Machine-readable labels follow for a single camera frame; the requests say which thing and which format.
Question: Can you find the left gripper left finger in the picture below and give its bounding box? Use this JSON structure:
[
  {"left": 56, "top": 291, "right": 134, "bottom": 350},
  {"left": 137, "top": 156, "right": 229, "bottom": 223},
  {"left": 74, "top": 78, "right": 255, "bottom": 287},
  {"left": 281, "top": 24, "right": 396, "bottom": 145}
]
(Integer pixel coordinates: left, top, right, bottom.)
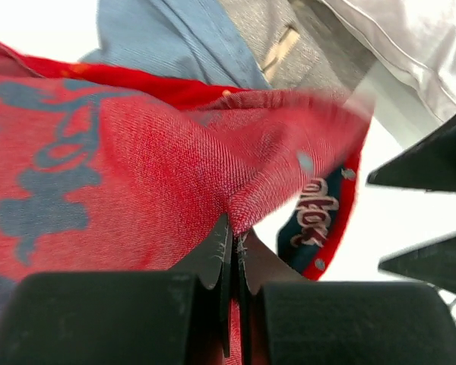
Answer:
[{"left": 0, "top": 215, "right": 232, "bottom": 365}]

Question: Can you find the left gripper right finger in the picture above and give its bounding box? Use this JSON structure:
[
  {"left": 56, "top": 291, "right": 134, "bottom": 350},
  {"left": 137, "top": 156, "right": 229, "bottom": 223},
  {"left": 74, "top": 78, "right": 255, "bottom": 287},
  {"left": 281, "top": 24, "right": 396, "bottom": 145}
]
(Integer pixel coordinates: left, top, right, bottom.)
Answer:
[{"left": 235, "top": 232, "right": 456, "bottom": 365}]

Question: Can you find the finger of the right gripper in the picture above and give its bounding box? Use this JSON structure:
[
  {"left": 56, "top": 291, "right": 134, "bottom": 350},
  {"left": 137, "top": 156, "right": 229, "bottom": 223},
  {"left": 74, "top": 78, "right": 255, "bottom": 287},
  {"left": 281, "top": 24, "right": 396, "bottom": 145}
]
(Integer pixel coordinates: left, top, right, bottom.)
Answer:
[
  {"left": 367, "top": 114, "right": 456, "bottom": 192},
  {"left": 378, "top": 233, "right": 456, "bottom": 294}
]

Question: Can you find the red pillowcase with grey print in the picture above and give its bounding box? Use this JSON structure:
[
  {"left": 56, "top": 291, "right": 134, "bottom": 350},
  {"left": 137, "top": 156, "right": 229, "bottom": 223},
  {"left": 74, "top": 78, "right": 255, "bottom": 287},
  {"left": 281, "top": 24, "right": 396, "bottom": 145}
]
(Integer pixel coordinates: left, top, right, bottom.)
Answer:
[{"left": 0, "top": 43, "right": 371, "bottom": 364}]

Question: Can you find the white bare pillow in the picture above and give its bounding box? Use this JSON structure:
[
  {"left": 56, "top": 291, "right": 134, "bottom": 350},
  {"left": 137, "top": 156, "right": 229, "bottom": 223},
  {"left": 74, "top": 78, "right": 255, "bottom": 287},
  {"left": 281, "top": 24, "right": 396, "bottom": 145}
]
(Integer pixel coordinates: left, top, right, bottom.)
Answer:
[{"left": 324, "top": 0, "right": 456, "bottom": 122}]

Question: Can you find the beige grey pillowcase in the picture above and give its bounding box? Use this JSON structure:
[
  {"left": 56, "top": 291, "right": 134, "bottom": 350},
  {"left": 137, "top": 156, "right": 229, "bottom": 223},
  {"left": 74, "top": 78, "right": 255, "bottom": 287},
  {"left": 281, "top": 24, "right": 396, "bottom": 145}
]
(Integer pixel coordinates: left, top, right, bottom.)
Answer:
[{"left": 221, "top": 0, "right": 375, "bottom": 96}]

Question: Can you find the blue grey pillowcase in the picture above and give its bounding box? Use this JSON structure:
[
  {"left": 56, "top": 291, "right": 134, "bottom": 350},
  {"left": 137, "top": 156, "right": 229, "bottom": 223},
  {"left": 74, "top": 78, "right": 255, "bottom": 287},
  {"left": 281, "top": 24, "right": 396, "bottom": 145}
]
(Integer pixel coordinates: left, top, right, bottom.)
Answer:
[{"left": 82, "top": 0, "right": 269, "bottom": 89}]

